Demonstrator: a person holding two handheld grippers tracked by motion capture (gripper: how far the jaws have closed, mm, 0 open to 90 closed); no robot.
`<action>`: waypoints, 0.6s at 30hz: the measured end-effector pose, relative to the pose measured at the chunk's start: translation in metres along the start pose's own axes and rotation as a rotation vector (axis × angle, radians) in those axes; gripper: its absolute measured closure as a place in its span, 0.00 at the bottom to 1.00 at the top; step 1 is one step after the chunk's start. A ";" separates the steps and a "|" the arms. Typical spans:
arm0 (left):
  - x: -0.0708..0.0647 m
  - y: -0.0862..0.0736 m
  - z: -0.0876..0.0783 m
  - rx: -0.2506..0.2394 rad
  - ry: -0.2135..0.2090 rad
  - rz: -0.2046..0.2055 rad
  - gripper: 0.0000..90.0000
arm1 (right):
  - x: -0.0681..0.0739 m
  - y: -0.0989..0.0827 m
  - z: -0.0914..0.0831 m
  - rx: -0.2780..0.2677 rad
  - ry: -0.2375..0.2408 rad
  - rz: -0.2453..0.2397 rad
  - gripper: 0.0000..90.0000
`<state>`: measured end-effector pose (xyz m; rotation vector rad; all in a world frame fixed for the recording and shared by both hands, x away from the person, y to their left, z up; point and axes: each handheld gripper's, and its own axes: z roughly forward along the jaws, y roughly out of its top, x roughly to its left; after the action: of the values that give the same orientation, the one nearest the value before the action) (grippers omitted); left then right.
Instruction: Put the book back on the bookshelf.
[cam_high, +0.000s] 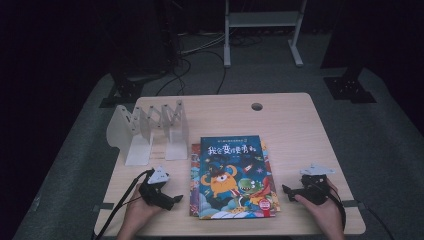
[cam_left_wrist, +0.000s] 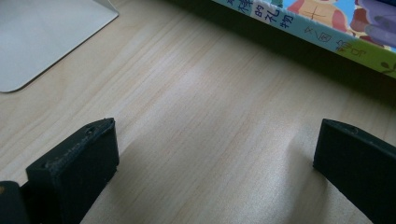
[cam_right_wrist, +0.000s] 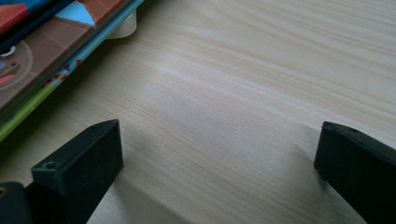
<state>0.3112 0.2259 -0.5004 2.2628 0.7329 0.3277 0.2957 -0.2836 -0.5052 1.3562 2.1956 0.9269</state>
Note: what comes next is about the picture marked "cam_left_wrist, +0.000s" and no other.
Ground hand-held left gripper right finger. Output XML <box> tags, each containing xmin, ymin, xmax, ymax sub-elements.
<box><xmin>312</xmin><ymin>118</ymin><xmax>396</xmax><ymax>224</ymax></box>

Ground light blue cartoon animals book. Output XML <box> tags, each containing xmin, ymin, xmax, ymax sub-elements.
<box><xmin>211</xmin><ymin>0</ymin><xmax>396</xmax><ymax>79</ymax></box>

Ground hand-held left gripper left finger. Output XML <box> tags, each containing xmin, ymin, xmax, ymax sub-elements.
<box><xmin>25</xmin><ymin>117</ymin><xmax>120</xmax><ymax>224</ymax></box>

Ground clear acrylic book rack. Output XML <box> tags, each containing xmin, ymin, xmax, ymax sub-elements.
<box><xmin>0</xmin><ymin>0</ymin><xmax>120</xmax><ymax>93</ymax></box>

